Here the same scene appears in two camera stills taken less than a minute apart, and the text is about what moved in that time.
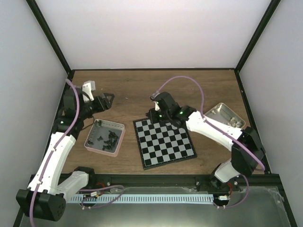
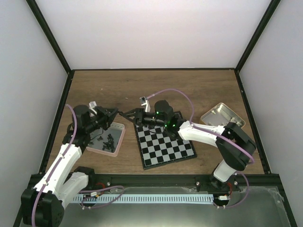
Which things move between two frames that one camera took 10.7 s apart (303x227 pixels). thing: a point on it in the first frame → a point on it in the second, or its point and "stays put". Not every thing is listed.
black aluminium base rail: x=90 y=182 stays put
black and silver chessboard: x=160 y=144 stays put
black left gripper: x=103 y=99 → x=109 y=117
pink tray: x=105 y=137 stays put
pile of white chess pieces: x=232 y=122 stays put
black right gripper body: x=155 y=119 → x=145 y=120
